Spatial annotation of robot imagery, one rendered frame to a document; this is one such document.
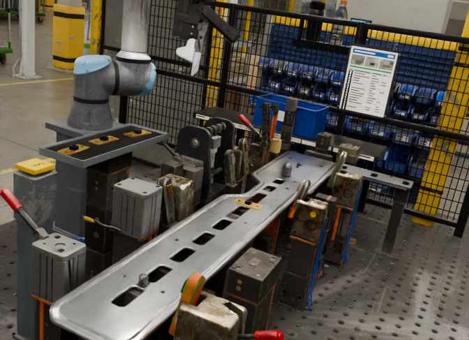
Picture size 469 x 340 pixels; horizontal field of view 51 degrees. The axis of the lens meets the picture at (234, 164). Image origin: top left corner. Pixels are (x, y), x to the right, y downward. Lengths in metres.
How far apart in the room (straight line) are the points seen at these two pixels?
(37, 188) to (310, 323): 0.86
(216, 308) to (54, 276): 0.34
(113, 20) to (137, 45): 2.63
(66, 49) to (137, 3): 7.44
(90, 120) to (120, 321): 0.89
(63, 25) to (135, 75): 7.43
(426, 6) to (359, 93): 5.83
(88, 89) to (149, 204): 0.60
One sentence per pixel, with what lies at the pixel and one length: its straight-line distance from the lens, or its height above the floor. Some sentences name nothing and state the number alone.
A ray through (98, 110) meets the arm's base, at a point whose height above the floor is 1.16.
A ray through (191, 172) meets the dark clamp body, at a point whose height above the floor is 1.07.
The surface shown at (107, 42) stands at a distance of 4.38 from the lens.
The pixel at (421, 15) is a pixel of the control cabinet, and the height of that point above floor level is 1.72.
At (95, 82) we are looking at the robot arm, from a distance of 1.66.
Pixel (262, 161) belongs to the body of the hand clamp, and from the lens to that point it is 1.89.
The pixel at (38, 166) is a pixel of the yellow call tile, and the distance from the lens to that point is 1.17.
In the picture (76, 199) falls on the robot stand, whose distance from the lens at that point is 1.74.
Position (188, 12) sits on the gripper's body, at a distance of 1.25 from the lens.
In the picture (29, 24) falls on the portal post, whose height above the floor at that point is 0.82.
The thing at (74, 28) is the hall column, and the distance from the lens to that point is 9.12.
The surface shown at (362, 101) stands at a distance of 2.33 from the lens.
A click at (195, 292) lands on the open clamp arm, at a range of 0.88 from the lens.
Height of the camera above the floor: 1.56
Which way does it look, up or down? 18 degrees down
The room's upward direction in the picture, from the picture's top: 8 degrees clockwise
